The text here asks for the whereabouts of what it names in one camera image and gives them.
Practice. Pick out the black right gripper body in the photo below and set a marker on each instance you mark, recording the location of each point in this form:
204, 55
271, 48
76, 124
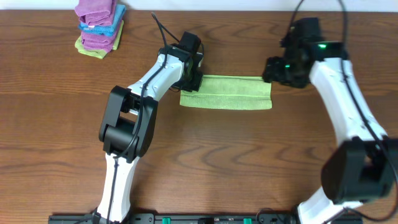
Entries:
277, 73

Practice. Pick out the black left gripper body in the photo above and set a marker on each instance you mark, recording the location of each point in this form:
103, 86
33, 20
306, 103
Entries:
195, 81

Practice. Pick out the light green microfiber cloth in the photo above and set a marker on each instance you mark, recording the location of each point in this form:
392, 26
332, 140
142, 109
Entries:
229, 93

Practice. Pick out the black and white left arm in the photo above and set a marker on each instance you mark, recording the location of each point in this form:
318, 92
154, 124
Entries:
127, 128

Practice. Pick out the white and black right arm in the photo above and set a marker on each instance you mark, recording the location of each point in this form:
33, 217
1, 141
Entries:
364, 166

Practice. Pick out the blue folded cloth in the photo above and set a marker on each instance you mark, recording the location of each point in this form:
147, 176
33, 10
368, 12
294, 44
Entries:
106, 30

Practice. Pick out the lower purple folded cloth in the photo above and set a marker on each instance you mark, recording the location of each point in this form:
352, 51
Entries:
102, 42

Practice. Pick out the purple folded cloth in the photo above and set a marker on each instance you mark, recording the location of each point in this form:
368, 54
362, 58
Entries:
102, 42
96, 12

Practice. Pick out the top purple folded cloth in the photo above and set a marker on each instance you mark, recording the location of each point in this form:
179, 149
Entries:
96, 12

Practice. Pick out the bottom green folded cloth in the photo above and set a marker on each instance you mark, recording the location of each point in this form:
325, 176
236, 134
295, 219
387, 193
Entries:
94, 53

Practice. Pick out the left green rail clip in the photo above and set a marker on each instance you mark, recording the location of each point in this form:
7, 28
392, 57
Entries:
166, 220

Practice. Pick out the green rail clip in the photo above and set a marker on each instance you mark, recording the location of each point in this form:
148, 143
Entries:
166, 220
247, 221

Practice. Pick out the right green rail clip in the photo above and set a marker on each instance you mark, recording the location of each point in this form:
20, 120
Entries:
247, 221

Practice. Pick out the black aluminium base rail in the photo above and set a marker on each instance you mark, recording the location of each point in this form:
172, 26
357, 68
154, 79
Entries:
150, 218

